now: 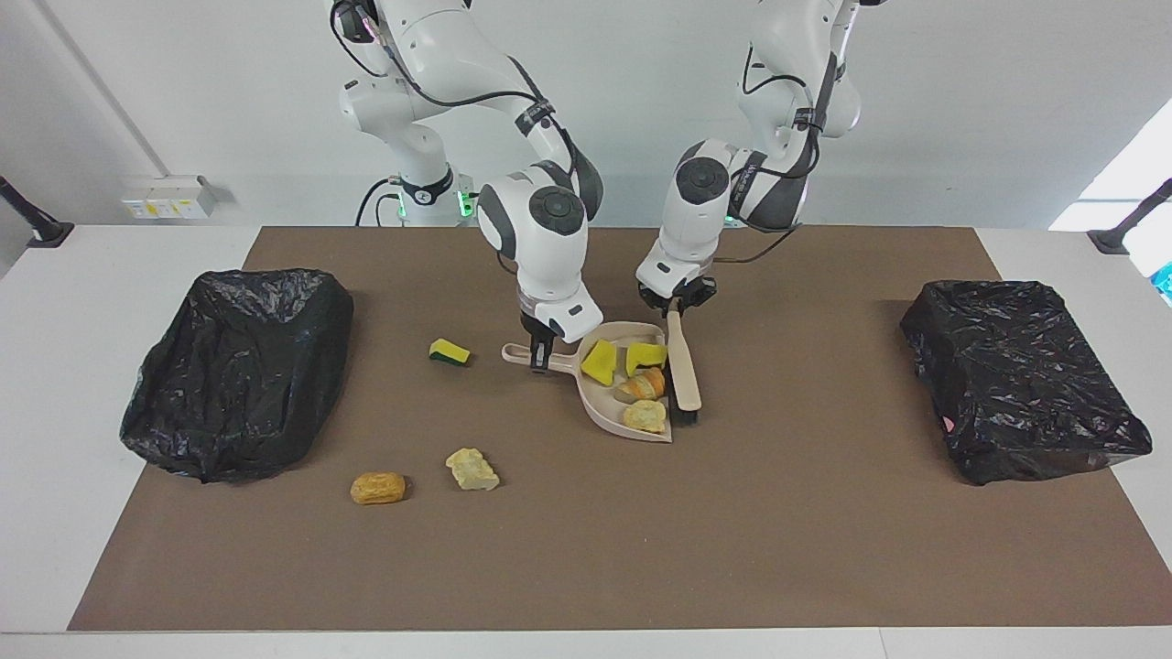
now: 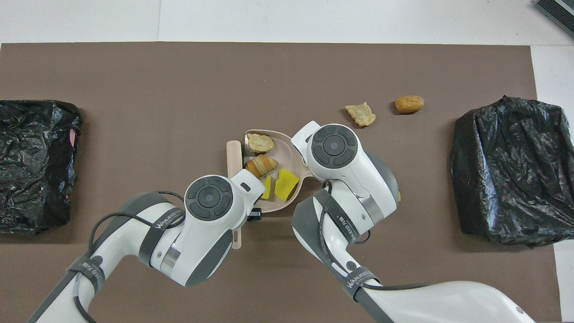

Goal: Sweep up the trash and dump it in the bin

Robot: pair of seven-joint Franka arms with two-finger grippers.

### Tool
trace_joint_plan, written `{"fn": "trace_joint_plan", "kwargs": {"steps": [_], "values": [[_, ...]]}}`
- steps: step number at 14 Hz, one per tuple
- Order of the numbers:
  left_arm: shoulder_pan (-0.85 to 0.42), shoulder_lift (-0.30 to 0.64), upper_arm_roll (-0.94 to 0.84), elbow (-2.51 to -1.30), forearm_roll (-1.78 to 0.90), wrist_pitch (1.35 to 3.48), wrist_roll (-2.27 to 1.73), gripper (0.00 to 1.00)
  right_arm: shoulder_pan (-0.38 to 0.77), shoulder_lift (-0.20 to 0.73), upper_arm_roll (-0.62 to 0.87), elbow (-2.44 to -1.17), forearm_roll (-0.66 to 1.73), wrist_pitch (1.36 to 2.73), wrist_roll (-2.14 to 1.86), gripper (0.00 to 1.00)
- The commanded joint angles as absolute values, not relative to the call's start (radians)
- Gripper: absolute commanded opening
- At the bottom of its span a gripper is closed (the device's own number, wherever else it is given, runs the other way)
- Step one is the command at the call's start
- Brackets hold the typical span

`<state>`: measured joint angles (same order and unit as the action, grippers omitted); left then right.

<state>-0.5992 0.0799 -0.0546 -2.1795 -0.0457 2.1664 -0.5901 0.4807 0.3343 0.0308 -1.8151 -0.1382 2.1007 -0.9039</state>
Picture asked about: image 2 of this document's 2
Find yellow sponge wedge piece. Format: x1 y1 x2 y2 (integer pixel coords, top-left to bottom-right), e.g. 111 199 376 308
274 169 300 201

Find orange striped bread roll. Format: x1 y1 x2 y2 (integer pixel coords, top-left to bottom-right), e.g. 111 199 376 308
245 155 278 178

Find beige brush black bristles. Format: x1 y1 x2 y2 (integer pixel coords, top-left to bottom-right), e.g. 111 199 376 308
226 140 248 250

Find beige plastic dustpan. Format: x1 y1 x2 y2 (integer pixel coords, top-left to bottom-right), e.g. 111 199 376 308
244 129 314 214

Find pale round bread piece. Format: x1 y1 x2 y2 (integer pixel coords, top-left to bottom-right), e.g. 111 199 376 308
247 133 275 154

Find brown bread nugget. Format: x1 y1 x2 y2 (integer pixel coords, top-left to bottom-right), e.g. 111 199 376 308
395 95 425 114

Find black bag-lined bin pink spot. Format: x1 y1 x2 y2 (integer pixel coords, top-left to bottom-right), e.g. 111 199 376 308
0 99 83 235

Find black bag-lined trash bin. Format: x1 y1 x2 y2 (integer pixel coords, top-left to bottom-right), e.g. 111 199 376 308
450 95 574 247

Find brown table mat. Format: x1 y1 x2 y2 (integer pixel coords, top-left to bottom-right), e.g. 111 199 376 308
0 42 562 323

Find grey ribbed box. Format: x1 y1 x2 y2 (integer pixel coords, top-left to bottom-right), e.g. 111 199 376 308
536 0 574 39

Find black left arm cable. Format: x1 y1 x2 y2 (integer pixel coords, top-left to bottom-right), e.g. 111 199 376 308
74 191 187 323

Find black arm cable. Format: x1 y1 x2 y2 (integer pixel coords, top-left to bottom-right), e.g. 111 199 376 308
74 191 187 323
318 179 431 290

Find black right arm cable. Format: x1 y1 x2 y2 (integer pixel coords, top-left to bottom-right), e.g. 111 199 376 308
318 179 431 290

